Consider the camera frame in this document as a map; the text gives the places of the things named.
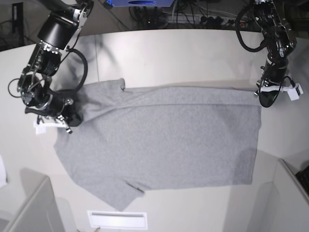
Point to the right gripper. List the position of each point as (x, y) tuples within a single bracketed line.
[(52, 104)]

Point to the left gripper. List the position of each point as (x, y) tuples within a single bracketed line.
[(272, 73)]

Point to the grey T-shirt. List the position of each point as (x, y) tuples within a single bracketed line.
[(136, 140)]

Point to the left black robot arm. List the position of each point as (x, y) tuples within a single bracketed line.
[(279, 42)]

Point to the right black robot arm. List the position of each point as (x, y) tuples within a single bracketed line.
[(63, 25)]

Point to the black keyboard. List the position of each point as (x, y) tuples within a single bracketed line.
[(303, 178)]

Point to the left grey chair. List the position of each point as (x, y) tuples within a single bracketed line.
[(41, 210)]

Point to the white slotted tray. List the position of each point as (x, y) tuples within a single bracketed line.
[(118, 220)]

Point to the blue box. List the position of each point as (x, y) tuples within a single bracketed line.
[(150, 3)]

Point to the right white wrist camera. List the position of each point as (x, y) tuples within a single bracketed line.
[(41, 124)]

